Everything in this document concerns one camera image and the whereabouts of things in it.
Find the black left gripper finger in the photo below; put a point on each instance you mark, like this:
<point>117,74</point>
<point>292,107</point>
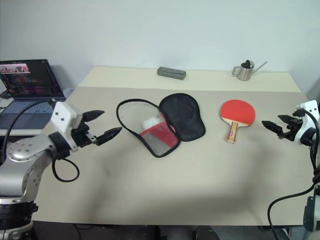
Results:
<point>108,135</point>
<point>93,115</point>

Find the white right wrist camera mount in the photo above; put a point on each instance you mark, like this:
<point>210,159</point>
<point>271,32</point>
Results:
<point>310,107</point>

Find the red table tennis paddle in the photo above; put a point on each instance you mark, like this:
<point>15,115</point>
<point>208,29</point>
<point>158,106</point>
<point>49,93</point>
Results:
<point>237,111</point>

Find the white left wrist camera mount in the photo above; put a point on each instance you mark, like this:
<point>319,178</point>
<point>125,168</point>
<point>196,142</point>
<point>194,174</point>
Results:
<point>63,115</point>

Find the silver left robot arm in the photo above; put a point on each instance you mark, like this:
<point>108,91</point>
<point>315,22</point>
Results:
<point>25,150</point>

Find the red black paddle case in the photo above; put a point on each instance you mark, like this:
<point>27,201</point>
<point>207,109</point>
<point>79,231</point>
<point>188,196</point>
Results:
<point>185,117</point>

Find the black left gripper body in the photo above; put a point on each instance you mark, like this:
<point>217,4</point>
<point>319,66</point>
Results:
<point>81,137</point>

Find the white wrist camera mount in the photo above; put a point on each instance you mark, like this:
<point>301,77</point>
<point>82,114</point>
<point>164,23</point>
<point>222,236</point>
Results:
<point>310,107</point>
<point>63,115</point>

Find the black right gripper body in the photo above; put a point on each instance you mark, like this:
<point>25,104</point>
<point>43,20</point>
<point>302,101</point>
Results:
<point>293,127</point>

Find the small dark grey device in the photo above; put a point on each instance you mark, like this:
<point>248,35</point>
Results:
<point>5,94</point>

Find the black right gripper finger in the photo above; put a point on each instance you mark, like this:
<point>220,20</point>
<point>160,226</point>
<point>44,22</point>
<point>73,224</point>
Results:
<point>286,118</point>
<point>273,127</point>

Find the grey rectangular block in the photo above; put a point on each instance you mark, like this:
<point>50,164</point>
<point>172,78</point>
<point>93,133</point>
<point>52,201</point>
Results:
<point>171,73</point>

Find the steel watering can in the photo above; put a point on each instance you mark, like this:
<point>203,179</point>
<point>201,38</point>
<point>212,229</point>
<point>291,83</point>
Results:
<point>243,73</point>

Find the white ping pong ball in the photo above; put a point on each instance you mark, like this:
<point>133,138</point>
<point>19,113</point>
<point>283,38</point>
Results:
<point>150,123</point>

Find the blue open laptop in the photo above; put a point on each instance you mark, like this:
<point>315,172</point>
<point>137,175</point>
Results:
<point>30,80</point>

